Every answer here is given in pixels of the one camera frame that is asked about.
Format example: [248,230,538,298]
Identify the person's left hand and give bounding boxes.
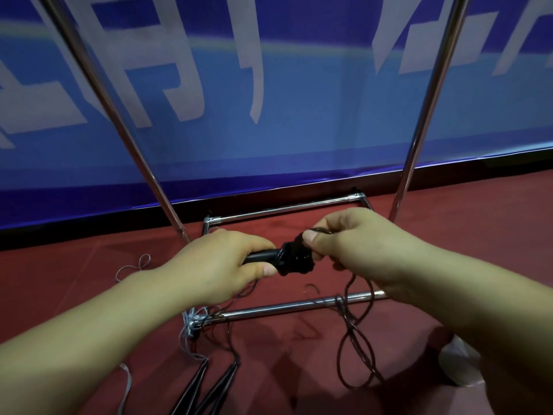
[156,228,278,310]

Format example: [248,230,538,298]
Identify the person's right hand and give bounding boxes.
[302,207,438,305]

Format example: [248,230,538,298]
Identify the black jump rope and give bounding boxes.
[241,227,386,391]

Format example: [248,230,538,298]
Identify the person's left forearm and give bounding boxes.
[0,264,187,415]

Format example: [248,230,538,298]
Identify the person's right forearm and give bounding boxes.
[404,248,553,415]

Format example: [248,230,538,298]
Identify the blue banner with white lettering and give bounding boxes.
[0,0,553,231]

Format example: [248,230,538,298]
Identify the grey jump rope cord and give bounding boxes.
[114,253,211,415]

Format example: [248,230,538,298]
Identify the black jump rope handle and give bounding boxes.
[170,358,211,415]
[194,360,241,415]

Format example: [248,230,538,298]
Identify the chrome metal rack frame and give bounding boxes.
[37,0,474,339]

